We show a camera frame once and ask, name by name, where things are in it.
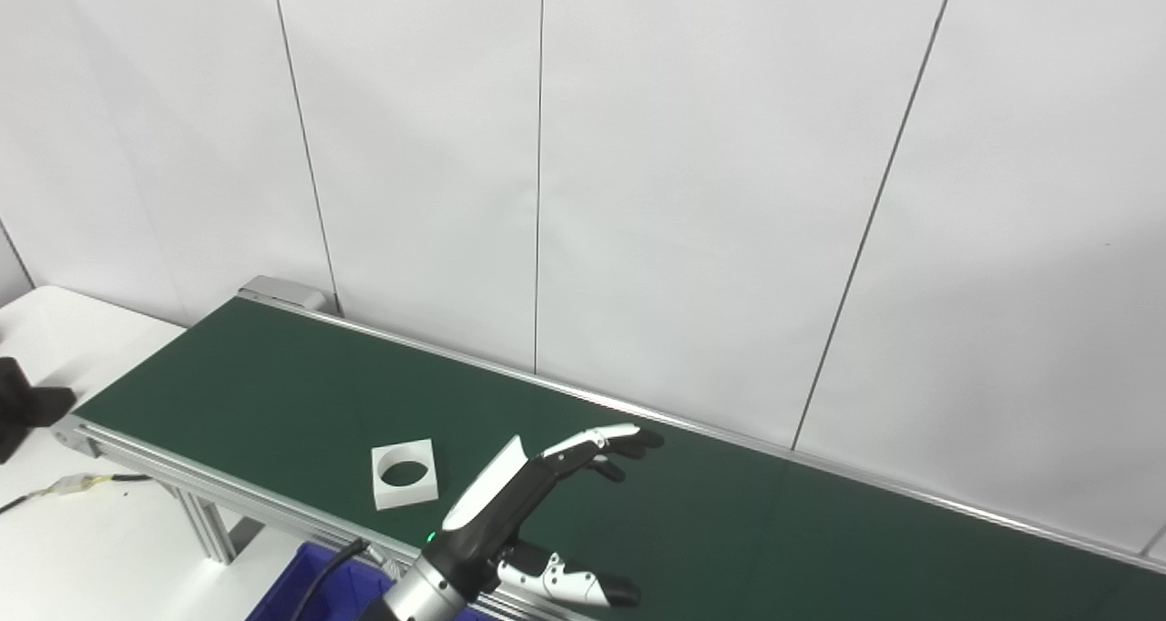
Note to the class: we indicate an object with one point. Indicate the aluminium conveyor leg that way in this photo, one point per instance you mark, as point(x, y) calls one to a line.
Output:
point(205, 525)

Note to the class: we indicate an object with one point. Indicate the white square part round hole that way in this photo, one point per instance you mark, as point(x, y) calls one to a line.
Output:
point(405, 495)

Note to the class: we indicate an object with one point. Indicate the green conveyor belt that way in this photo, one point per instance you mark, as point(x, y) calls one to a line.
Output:
point(774, 530)
point(137, 448)

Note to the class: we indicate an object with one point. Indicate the grey conveyor end housing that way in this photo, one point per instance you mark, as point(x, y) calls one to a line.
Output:
point(282, 290)

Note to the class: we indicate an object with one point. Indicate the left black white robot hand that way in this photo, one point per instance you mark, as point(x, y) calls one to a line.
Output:
point(496, 512)

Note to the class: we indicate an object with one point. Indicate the black bulky object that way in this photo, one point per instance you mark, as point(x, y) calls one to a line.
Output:
point(18, 407)

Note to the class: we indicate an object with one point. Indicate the blue plastic bin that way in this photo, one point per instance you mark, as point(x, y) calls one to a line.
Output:
point(301, 594)

